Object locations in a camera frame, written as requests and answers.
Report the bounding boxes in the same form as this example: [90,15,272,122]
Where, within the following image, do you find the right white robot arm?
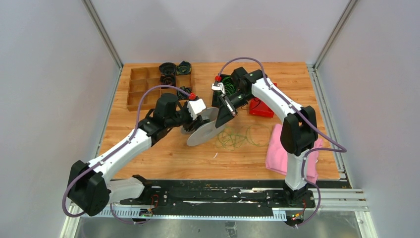
[215,67,318,207]

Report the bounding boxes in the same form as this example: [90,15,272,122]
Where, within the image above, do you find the purple cable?
[62,85,197,225]
[214,57,348,228]

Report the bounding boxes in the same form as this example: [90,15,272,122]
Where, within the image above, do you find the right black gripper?
[215,91,255,128]

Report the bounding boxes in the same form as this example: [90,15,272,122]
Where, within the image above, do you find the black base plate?
[119,179,316,218]

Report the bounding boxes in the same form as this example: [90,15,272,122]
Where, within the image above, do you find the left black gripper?
[166,100,205,132]

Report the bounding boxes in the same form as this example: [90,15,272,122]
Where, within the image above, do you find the black item in tray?
[159,74,176,86]

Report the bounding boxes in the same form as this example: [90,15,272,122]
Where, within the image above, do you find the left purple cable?
[62,85,197,225]

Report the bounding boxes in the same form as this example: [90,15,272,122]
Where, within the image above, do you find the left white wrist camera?
[187,99,207,120]

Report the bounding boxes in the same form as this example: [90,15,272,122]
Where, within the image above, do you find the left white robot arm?
[62,93,207,216]

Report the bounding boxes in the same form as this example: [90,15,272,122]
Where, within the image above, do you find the aluminium frame rail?
[307,0,377,238]
[59,0,122,238]

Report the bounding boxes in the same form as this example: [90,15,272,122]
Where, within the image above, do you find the grey filament spool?
[180,107,226,146]

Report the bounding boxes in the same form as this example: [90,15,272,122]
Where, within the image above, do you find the dark patterned cloth roll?
[176,60,192,75]

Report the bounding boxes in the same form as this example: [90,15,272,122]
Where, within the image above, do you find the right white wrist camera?
[211,82,226,95]

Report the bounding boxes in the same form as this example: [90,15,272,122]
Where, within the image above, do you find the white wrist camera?
[187,99,207,120]
[211,82,226,95]

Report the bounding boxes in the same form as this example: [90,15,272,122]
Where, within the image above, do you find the red plastic bin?
[248,98,274,118]

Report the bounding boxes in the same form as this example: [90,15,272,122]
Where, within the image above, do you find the dark cloth roll in tray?
[176,86,192,101]

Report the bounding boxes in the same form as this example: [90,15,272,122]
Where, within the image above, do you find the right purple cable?
[214,57,348,228]

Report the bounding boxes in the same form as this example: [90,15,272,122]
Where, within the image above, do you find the green wire in black bin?
[217,76,236,96]

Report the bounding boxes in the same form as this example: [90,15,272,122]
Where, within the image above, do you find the green wire coil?
[215,123,273,151]

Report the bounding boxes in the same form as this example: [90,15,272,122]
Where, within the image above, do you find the pink cloth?
[265,124,319,183]

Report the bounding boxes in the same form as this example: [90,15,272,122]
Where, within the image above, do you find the right aluminium frame rail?
[307,0,377,238]

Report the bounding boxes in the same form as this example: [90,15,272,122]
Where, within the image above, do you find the black plastic bin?
[211,74,236,107]

